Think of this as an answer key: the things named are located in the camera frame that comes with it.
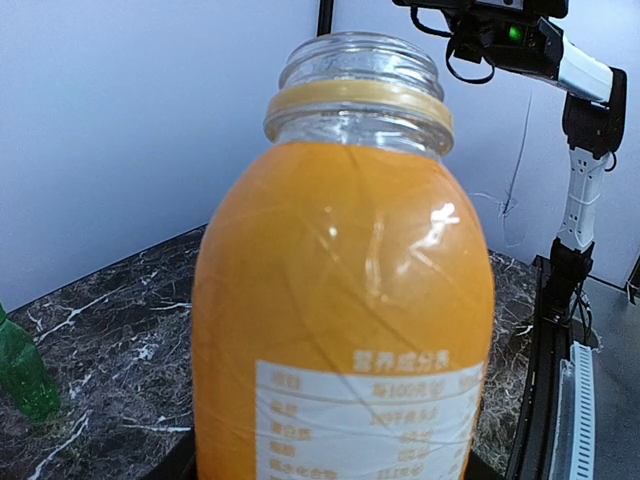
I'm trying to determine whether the right black frame post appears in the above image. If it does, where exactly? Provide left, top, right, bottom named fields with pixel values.
left=316, top=0, right=334, bottom=36

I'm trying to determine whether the white cable tray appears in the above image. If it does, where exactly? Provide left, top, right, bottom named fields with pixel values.
left=569, top=342, right=596, bottom=480

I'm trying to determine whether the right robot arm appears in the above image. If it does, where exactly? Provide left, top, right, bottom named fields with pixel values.
left=404, top=0, right=627, bottom=323

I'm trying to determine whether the orange juice bottle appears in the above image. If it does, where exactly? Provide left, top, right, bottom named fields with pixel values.
left=192, top=32, right=495, bottom=479

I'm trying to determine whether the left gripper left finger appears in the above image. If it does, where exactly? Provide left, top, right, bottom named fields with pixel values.
left=149, top=430, right=198, bottom=480

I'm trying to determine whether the green plastic bottle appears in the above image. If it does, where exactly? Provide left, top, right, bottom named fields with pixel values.
left=1, top=308, right=61, bottom=423

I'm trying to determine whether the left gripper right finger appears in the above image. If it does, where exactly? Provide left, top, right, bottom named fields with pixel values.
left=467, top=447, right=525, bottom=479

